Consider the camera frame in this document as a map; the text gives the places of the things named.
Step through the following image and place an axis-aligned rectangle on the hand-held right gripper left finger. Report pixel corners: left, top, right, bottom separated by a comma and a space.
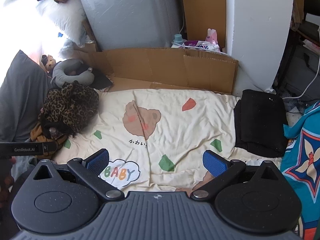
32, 149, 124, 202

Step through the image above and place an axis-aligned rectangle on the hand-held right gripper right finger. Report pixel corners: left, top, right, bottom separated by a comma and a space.
191, 150, 284, 202

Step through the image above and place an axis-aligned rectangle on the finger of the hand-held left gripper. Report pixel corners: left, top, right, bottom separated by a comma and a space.
42, 142, 55, 156

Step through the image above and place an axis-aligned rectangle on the leopard print garment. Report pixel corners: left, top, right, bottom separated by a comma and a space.
39, 81, 100, 137

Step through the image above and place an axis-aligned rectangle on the person's left hand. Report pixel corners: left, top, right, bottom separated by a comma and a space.
0, 156, 17, 200

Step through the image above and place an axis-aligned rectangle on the mustard garment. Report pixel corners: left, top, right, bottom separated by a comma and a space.
30, 122, 67, 157

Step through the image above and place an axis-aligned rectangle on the cream printed blanket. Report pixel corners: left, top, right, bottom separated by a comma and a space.
51, 89, 285, 198

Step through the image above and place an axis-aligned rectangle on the grey cushion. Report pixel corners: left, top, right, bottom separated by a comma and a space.
0, 50, 52, 142

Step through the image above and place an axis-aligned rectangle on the black folded garment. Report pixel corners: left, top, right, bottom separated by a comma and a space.
234, 89, 288, 157

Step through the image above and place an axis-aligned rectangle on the black cloth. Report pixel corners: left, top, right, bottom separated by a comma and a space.
92, 69, 113, 90

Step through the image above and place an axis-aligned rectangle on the grey neck pillow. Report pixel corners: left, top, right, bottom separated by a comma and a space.
51, 59, 95, 88

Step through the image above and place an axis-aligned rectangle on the small doll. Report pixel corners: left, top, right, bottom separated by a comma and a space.
41, 54, 57, 74

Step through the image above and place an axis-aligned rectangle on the teal patterned blanket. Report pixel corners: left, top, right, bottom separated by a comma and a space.
280, 101, 320, 240

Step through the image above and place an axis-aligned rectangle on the flattened cardboard sheet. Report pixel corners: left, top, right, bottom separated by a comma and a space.
72, 42, 239, 95

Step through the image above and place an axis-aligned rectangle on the tissue packet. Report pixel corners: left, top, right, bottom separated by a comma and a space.
182, 40, 221, 53

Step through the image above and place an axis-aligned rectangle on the pink bag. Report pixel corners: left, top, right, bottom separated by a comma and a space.
205, 28, 217, 45

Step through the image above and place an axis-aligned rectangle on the grey bag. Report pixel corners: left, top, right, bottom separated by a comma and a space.
274, 44, 320, 98

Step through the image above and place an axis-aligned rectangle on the white plastic bag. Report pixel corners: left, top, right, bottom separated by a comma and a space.
35, 0, 89, 48

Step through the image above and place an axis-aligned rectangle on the upright cardboard panel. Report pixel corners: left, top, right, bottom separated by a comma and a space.
178, 0, 227, 48

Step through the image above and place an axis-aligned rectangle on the thin white cable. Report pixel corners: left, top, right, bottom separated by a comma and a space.
179, 12, 187, 34

